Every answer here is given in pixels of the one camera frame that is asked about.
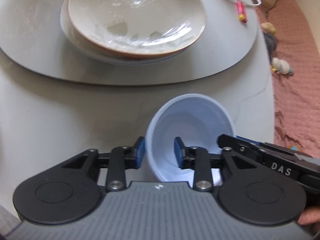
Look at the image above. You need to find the small light blue bowl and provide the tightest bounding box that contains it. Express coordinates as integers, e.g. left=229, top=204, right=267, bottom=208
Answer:
left=145, top=94, right=236, bottom=185

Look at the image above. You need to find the person's hand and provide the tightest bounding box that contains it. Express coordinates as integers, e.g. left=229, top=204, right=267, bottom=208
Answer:
left=298, top=206, right=320, bottom=226

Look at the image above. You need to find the pink knitted cloth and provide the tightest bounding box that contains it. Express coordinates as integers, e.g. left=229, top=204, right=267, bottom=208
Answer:
left=257, top=0, right=319, bottom=158

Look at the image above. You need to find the white blue small toy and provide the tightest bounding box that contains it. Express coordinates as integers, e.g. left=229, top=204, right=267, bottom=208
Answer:
left=271, top=57, right=294, bottom=75

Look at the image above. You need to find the small doll figurine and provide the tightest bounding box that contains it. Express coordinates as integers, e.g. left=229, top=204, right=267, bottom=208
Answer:
left=261, top=22, right=277, bottom=56

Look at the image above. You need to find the white pink-flower plate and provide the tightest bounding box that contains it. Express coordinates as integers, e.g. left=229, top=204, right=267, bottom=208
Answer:
left=60, top=0, right=185, bottom=66

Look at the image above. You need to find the pink red small toy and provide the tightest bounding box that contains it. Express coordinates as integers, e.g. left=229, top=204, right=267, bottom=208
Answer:
left=236, top=0, right=247, bottom=23

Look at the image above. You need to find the grey round table mat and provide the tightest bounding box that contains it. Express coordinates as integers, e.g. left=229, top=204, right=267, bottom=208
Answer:
left=1, top=0, right=259, bottom=86

